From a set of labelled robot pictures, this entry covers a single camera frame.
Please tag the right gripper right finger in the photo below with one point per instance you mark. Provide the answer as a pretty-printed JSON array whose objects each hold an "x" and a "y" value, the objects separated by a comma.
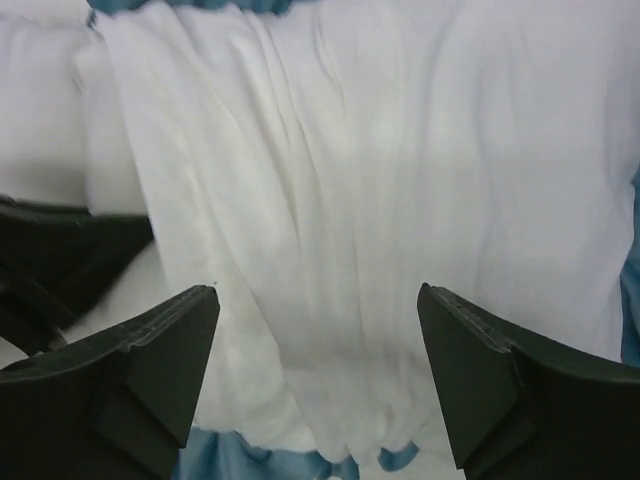
[{"x": 518, "y": 405}]

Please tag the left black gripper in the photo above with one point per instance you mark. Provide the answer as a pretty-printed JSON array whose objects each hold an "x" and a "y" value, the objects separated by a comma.
[{"x": 57, "y": 262}]

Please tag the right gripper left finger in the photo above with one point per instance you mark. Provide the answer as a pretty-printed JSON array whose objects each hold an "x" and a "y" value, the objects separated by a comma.
[{"x": 118, "y": 404}]

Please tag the blue white plush pillowcase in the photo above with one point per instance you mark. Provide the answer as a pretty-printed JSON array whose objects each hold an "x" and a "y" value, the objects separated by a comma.
[{"x": 319, "y": 165}]

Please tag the white pillow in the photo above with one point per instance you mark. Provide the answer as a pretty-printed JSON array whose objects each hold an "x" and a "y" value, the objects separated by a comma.
[{"x": 63, "y": 138}]

